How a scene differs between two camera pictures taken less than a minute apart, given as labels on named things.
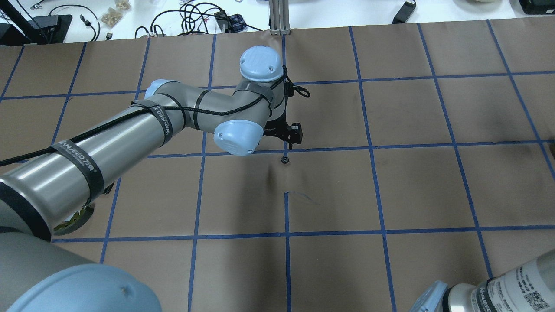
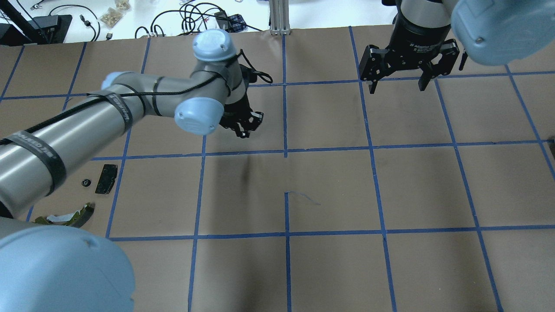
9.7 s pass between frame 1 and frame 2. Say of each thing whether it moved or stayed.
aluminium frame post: stayed
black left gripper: moved
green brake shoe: stayed
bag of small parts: stayed
